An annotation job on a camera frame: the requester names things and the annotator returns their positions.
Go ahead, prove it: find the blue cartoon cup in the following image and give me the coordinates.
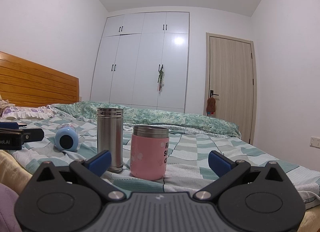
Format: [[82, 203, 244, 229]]
[[55, 124, 79, 152]]

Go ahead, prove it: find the tall stainless steel cup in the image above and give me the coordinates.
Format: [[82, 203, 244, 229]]
[[97, 108, 123, 173]]

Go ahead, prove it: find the pink insulated cup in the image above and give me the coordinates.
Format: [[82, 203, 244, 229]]
[[130, 125, 169, 181]]

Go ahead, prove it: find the floral ruffled pillow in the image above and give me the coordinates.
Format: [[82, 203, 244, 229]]
[[1, 106, 55, 120]]

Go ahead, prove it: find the wooden headboard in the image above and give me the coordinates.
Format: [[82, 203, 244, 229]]
[[0, 52, 79, 107]]

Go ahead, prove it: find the checkered green bed sheet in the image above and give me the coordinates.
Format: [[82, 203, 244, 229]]
[[8, 115, 319, 209]]

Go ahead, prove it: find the brown plush toy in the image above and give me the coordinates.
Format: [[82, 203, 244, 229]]
[[206, 97, 216, 117]]

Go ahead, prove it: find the green floral duvet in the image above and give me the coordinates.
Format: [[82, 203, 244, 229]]
[[50, 101, 241, 138]]

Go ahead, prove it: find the light wooden door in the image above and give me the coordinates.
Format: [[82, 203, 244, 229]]
[[203, 33, 257, 144]]

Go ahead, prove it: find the white wardrobe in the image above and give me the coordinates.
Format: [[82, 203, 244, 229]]
[[90, 12, 189, 112]]

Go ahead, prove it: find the green hanging ornament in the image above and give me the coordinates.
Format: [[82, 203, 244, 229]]
[[157, 66, 164, 92]]

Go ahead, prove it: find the wall power socket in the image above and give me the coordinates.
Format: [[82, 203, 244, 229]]
[[310, 137, 320, 149]]

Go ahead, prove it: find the black door handle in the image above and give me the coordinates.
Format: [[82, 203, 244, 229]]
[[209, 89, 220, 99]]

